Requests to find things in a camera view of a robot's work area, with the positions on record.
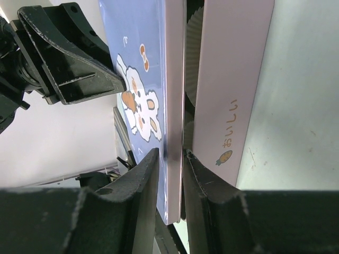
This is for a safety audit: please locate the silver tin lid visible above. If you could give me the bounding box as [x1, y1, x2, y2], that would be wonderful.
[99, 1, 186, 225]

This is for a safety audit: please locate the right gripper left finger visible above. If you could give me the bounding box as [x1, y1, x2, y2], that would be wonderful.
[1, 148, 159, 253]

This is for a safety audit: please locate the lavender cookie tin box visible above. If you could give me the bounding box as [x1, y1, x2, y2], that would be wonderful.
[184, 1, 274, 185]

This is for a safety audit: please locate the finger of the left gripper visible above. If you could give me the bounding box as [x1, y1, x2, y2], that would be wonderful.
[43, 2, 113, 70]

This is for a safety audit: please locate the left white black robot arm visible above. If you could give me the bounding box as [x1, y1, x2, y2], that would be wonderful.
[1, 2, 126, 130]

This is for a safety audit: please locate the white paper cup front right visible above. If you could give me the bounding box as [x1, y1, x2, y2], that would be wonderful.
[185, 7, 204, 106]

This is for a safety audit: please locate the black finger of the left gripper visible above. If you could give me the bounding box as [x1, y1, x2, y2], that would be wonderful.
[17, 6, 126, 105]

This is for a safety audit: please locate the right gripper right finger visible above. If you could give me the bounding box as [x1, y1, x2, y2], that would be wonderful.
[183, 150, 338, 253]

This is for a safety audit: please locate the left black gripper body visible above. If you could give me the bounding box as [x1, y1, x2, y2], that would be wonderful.
[1, 17, 57, 105]

